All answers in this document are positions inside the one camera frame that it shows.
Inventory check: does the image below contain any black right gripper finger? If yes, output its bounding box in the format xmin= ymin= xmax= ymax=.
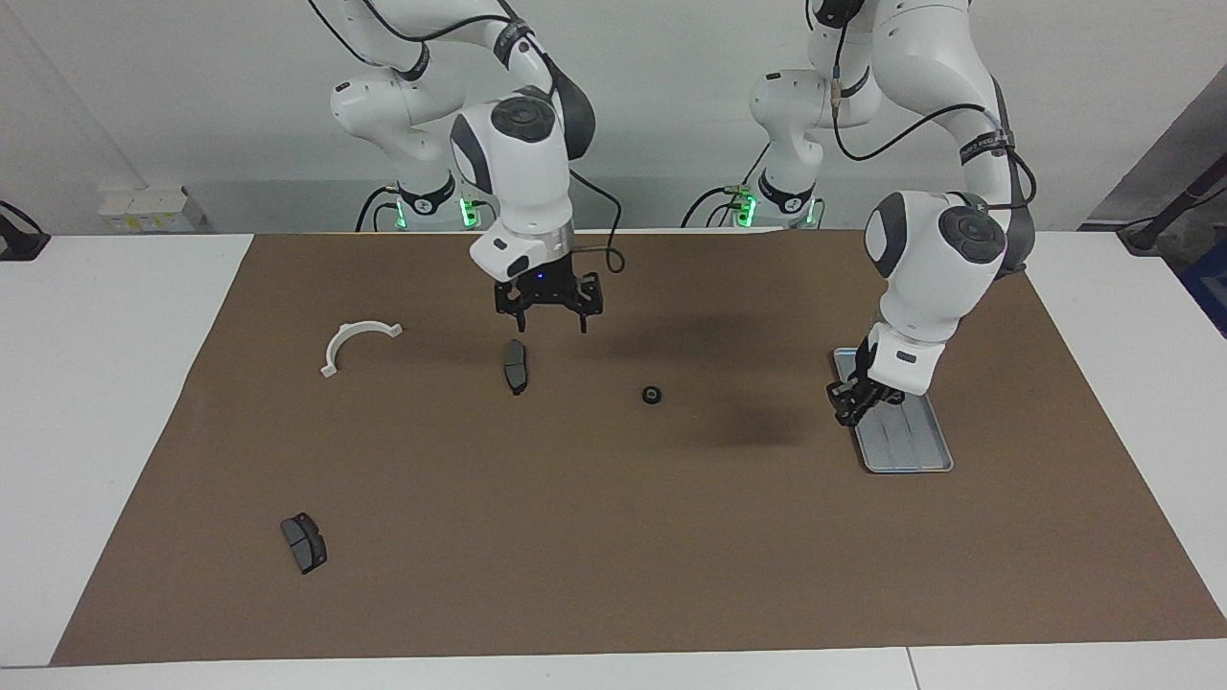
xmin=572 ymin=272 xmax=605 ymax=335
xmin=494 ymin=280 xmax=531 ymax=333

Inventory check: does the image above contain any silver metal tray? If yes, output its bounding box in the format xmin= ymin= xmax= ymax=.
xmin=832 ymin=347 xmax=955 ymax=474

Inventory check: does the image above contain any brown table mat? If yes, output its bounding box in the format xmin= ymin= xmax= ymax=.
xmin=50 ymin=228 xmax=1227 ymax=667

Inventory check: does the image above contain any black stand pole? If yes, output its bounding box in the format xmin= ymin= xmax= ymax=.
xmin=1115 ymin=153 xmax=1227 ymax=256

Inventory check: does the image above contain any short grey brake pad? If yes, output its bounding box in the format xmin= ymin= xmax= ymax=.
xmin=280 ymin=512 xmax=329 ymax=576

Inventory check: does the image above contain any blue box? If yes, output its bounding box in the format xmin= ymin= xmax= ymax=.
xmin=1177 ymin=238 xmax=1227 ymax=338

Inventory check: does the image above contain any white socket box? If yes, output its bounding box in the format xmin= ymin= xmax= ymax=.
xmin=99 ymin=188 xmax=208 ymax=234

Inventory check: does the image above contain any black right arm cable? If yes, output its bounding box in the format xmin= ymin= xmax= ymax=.
xmin=307 ymin=0 xmax=629 ymax=276

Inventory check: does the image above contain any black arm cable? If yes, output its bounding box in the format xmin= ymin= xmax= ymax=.
xmin=829 ymin=29 xmax=1039 ymax=279
xmin=307 ymin=0 xmax=629 ymax=276

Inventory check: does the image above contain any black left base cable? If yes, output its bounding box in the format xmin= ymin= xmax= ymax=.
xmin=681 ymin=142 xmax=773 ymax=229

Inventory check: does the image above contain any black base cable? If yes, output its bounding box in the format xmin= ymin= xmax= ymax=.
xmin=355 ymin=185 xmax=404 ymax=233
xmin=681 ymin=142 xmax=773 ymax=229

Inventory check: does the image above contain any white curved plastic bracket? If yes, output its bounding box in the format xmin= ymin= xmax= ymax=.
xmin=320 ymin=320 xmax=405 ymax=379

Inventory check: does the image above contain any black right base cable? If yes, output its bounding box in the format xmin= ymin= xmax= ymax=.
xmin=355 ymin=185 xmax=404 ymax=233

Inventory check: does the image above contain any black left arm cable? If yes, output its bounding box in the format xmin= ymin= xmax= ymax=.
xmin=829 ymin=29 xmax=1039 ymax=279

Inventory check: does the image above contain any black clamp mount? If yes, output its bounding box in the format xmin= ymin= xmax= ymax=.
xmin=0 ymin=199 xmax=52 ymax=263

